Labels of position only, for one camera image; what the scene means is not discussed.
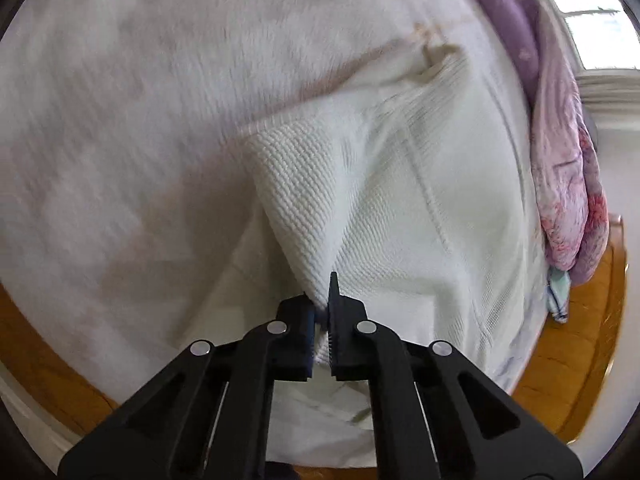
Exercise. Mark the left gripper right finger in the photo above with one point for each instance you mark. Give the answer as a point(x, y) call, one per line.
point(435, 414)

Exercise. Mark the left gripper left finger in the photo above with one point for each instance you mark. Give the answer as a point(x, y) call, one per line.
point(206, 414)

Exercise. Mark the white knit jacket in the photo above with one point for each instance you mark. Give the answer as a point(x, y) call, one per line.
point(410, 185)

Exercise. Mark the wooden headboard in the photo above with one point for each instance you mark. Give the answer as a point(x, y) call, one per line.
point(564, 378)

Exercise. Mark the striped teal pillow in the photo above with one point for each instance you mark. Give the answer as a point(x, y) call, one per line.
point(558, 294)

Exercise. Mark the purple floral quilt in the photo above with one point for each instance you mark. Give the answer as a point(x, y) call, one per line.
point(570, 197)

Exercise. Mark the right striped curtain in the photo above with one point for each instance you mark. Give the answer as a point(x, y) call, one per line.
point(611, 97)

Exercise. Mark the window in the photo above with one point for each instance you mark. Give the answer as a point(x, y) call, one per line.
point(602, 33)

